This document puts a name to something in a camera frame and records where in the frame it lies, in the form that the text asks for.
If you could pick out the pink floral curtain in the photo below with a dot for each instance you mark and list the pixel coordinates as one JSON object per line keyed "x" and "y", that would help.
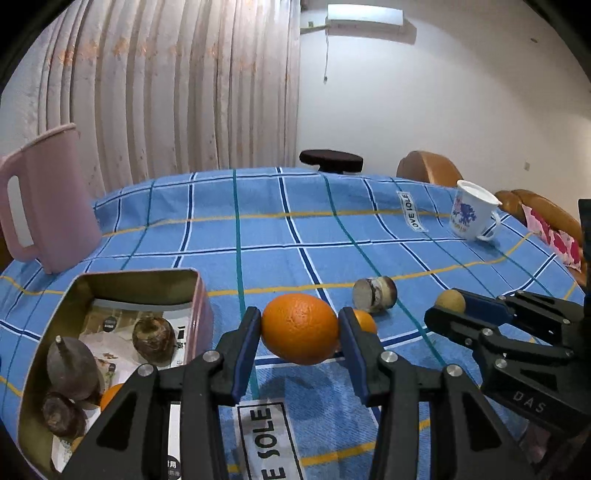
{"x": 161, "y": 92}

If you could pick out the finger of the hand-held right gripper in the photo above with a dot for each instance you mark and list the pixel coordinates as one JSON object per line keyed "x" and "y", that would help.
{"x": 450, "y": 323}
{"x": 485, "y": 307}

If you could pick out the pink tin box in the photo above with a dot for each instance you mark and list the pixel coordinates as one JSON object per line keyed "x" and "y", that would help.
{"x": 203, "y": 314}

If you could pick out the white mug with blue print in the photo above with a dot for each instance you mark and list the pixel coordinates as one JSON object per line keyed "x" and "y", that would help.
{"x": 471, "y": 212}

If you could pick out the orange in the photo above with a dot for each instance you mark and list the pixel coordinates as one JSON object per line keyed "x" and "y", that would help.
{"x": 367, "y": 322}
{"x": 300, "y": 330}
{"x": 110, "y": 398}

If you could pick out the pink electric kettle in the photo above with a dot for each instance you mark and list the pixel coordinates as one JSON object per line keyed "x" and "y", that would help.
{"x": 60, "y": 198}

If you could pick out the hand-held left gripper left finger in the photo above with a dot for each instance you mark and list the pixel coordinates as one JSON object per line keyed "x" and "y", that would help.
{"x": 244, "y": 355}

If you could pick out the cut taro chunk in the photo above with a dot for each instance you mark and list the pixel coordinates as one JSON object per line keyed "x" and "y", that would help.
{"x": 375, "y": 294}

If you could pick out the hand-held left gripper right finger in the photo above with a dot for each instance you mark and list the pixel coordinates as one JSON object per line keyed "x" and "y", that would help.
{"x": 353, "y": 360}

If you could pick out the paper leaflet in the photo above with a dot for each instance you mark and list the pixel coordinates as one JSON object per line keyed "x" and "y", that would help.
{"x": 111, "y": 318}

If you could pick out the brown leather sofa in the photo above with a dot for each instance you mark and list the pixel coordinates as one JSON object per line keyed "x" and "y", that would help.
{"x": 531, "y": 203}

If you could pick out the blue plaid cloth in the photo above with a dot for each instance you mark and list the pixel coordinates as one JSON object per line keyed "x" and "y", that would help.
{"x": 277, "y": 240}

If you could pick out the dark round stool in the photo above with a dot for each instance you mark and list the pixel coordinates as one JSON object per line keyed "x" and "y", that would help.
{"x": 330, "y": 159}

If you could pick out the round taro with cut face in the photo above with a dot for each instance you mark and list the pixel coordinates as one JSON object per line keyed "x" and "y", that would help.
{"x": 153, "y": 339}

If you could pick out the pink floral blanket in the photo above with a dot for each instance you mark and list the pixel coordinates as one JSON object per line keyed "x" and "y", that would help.
{"x": 561, "y": 242}

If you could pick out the wooden chair back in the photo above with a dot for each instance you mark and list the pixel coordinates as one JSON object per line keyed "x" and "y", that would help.
{"x": 429, "y": 168}

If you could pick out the small tan kiwi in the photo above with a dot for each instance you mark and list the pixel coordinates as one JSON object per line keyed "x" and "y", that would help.
{"x": 450, "y": 300}

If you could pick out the white air conditioner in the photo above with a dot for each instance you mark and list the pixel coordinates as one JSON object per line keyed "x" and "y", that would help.
{"x": 364, "y": 16}

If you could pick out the glossy dark brown taro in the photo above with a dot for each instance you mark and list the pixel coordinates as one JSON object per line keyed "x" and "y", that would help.
{"x": 62, "y": 415}

